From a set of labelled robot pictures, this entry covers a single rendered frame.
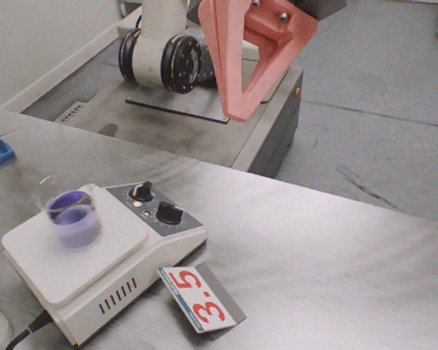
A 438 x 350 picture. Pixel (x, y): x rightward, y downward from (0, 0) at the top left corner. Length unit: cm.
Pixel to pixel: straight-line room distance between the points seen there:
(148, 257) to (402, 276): 30
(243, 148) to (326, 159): 61
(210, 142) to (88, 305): 91
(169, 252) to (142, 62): 84
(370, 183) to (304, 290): 126
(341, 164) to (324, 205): 121
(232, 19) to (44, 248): 32
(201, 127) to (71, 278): 98
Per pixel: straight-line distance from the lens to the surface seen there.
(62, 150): 74
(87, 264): 45
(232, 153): 125
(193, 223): 52
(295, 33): 28
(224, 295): 50
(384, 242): 57
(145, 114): 146
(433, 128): 210
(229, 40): 26
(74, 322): 46
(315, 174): 173
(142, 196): 54
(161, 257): 48
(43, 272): 46
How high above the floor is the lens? 119
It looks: 44 degrees down
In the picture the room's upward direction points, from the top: 5 degrees counter-clockwise
